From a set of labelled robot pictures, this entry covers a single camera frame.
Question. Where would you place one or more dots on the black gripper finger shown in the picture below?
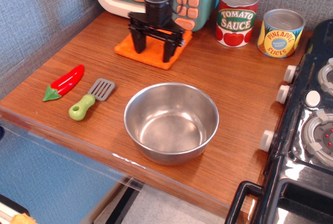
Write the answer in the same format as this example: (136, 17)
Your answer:
(139, 40)
(170, 46)

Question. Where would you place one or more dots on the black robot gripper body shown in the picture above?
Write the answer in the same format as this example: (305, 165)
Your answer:
(156, 21)

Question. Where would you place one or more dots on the orange towel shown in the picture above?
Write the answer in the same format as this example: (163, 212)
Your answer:
(153, 53)

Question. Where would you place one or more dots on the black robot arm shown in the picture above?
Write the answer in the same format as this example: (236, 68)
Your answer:
(157, 23)

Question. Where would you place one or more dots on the white stove knob top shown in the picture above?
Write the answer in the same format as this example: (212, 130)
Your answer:
(289, 73)

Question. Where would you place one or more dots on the white stove knob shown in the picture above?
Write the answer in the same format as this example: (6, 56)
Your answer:
(282, 93)
(289, 73)
(266, 140)

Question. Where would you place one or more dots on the stainless steel bowl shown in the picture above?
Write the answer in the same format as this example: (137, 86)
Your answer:
(171, 123)

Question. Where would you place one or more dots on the tomato sauce can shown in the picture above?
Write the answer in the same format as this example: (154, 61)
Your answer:
(235, 22)

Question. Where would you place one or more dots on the red toy chili pepper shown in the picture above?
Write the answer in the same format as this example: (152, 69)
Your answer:
(64, 84)

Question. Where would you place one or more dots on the pineapple slices can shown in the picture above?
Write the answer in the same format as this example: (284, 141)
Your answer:
(280, 33)

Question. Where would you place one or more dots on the white stove knob middle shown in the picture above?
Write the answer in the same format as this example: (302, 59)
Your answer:
(282, 93)

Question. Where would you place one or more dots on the white stove knob bottom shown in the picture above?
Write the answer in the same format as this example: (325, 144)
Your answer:
(266, 140)

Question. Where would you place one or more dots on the black toy stove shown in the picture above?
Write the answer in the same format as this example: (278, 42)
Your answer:
(297, 184)

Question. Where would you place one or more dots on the green handled toy spatula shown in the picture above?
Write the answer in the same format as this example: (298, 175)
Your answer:
(99, 91)

